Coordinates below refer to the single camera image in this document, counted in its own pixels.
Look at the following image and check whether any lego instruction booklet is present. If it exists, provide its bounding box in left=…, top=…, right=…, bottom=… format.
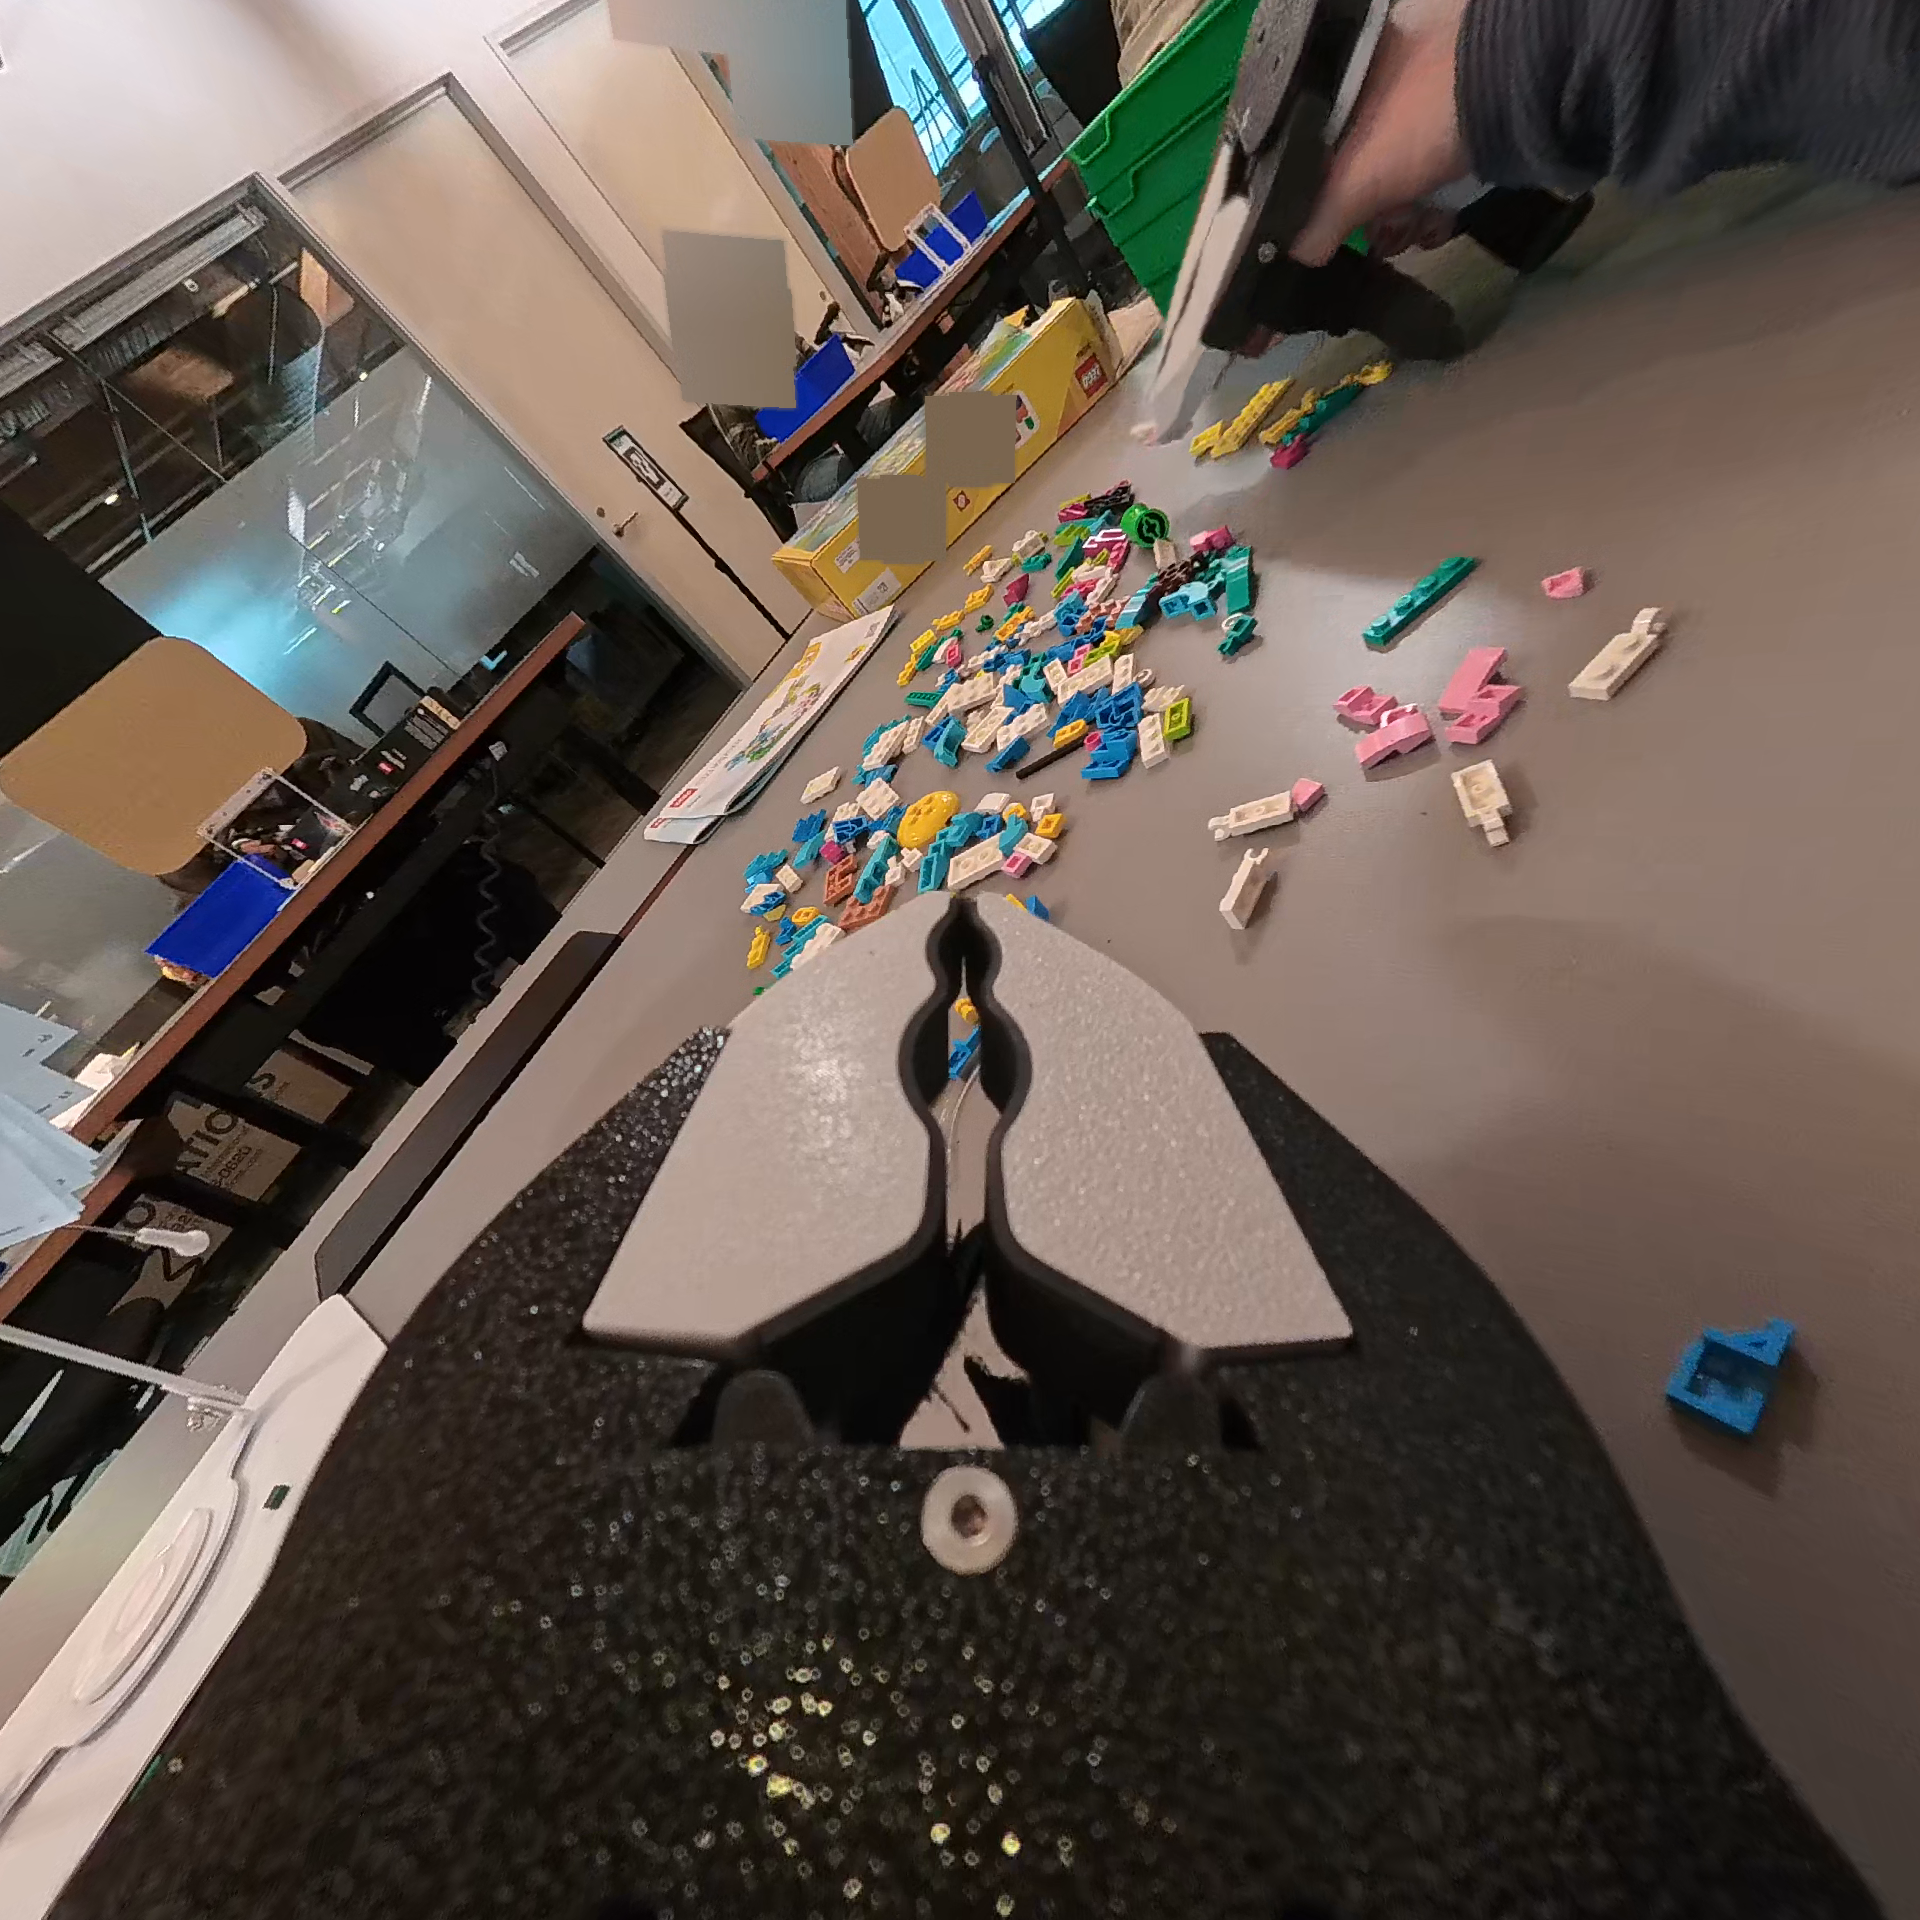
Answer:
left=643, top=604, right=905, bottom=846

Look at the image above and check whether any white device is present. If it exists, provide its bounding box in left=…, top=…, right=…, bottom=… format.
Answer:
left=0, top=1296, right=389, bottom=1825

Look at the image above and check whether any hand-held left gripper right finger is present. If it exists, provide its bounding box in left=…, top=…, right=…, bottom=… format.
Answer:
left=959, top=894, right=1359, bottom=1359

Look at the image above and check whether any green plastic crate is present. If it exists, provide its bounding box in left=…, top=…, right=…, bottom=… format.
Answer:
left=1072, top=0, right=1369, bottom=320

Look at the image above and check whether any person's right hand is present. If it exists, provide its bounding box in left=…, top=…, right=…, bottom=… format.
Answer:
left=1291, top=0, right=1506, bottom=261

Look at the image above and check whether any long wooden desk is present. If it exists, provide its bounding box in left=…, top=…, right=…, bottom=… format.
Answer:
left=0, top=612, right=591, bottom=1293

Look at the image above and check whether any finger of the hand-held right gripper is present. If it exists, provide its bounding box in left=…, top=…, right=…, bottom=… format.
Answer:
left=1133, top=150, right=1281, bottom=448

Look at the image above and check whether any person's right forearm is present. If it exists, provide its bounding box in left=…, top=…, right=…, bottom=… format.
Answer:
left=1453, top=0, right=1920, bottom=200

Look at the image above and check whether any white lego hinge plate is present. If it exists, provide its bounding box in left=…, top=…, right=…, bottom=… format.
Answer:
left=1565, top=607, right=1672, bottom=704

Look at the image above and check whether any large pile of lego pieces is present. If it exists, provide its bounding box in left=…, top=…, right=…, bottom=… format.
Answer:
left=739, top=479, right=1265, bottom=995

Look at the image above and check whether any stack of pale papers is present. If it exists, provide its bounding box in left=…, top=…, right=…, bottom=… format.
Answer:
left=0, top=1001, right=103, bottom=1250

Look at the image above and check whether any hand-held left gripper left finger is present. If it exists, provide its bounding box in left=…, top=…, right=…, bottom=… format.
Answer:
left=583, top=894, right=978, bottom=1368

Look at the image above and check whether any pink lego wedge plate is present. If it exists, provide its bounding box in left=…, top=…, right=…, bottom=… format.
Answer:
left=1437, top=644, right=1525, bottom=748

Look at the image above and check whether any blue lego wedge piece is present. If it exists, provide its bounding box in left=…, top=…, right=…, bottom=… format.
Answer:
left=1663, top=1315, right=1799, bottom=1441

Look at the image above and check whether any white cable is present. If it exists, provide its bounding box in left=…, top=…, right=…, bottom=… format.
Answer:
left=0, top=1222, right=215, bottom=1258

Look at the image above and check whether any long teal lego plate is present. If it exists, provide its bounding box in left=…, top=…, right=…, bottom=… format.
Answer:
left=1359, top=552, right=1480, bottom=652

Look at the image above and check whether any blue storage bin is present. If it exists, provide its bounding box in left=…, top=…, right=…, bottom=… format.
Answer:
left=757, top=335, right=859, bottom=440
left=143, top=863, right=298, bottom=979
left=897, top=191, right=988, bottom=289

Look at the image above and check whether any yellow lego box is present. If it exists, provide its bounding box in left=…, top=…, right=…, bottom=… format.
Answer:
left=770, top=293, right=1131, bottom=622

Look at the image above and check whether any wooden workbench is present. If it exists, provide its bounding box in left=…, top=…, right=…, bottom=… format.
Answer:
left=746, top=158, right=1084, bottom=486

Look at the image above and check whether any small cluster of lego bricks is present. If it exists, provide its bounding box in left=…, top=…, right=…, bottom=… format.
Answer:
left=1189, top=356, right=1400, bottom=473

